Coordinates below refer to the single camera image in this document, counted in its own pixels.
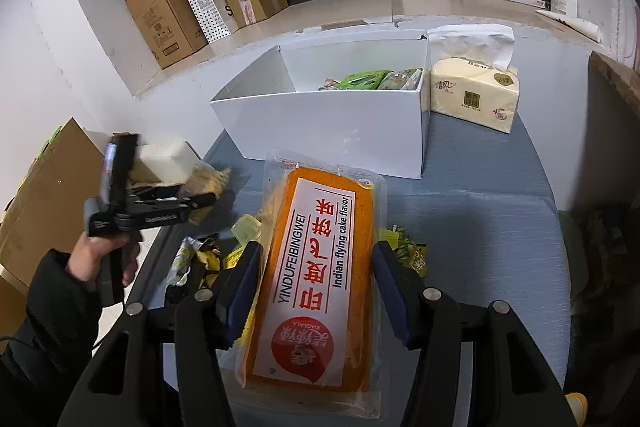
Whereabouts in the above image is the orange Indian flying cake pack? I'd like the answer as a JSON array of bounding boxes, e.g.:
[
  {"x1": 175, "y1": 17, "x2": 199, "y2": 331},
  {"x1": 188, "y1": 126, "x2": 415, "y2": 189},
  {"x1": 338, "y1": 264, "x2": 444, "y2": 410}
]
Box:
[{"x1": 235, "y1": 150, "x2": 387, "y2": 419}]

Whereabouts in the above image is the green snack packet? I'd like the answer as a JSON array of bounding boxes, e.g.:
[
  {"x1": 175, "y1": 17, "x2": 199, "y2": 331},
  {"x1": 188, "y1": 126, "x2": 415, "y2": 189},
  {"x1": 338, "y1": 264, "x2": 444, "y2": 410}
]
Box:
[{"x1": 318, "y1": 69, "x2": 390, "y2": 91}]

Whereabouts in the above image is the cartoon print biscuit bag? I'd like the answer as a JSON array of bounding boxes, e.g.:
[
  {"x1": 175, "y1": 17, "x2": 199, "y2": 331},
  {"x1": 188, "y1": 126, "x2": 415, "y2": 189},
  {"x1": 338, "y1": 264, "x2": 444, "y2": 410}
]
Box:
[{"x1": 378, "y1": 68, "x2": 423, "y2": 90}]

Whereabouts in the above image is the person's dark sleeve forearm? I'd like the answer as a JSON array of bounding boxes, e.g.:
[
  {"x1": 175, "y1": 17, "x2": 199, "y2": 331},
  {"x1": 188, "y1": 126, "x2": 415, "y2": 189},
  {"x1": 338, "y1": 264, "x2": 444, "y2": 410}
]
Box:
[{"x1": 1, "y1": 249, "x2": 102, "y2": 426}]

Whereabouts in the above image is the person's left hand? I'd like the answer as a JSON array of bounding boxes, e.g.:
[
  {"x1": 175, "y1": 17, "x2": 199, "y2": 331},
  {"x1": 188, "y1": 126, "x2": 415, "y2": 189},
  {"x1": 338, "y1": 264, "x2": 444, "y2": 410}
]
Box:
[{"x1": 65, "y1": 233, "x2": 141, "y2": 289}]

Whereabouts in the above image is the cream sofa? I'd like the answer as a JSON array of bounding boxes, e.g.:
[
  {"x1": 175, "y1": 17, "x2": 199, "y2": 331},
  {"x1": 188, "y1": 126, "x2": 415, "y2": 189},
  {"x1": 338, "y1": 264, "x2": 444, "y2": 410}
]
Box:
[{"x1": 129, "y1": 141, "x2": 201, "y2": 185}]

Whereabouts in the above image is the brown cardboard box near sofa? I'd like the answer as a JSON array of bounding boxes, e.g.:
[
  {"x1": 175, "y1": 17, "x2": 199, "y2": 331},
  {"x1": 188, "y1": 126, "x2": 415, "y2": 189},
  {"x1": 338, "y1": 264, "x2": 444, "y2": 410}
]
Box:
[{"x1": 0, "y1": 116, "x2": 106, "y2": 291}]

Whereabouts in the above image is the white cardboard storage box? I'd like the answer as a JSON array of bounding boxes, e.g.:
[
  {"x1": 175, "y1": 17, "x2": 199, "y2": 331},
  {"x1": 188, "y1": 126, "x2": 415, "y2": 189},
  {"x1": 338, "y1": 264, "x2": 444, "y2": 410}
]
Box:
[{"x1": 210, "y1": 28, "x2": 430, "y2": 179}]

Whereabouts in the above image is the large brown cardboard box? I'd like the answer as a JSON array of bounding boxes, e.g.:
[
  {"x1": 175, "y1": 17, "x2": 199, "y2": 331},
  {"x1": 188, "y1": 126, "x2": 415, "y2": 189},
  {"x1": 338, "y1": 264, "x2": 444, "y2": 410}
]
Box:
[{"x1": 125, "y1": 0, "x2": 207, "y2": 69}]

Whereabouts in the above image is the cream tissue pack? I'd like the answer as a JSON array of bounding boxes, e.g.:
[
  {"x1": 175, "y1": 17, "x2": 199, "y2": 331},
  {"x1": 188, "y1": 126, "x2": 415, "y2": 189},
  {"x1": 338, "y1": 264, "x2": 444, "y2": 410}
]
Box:
[{"x1": 427, "y1": 24, "x2": 520, "y2": 133}]

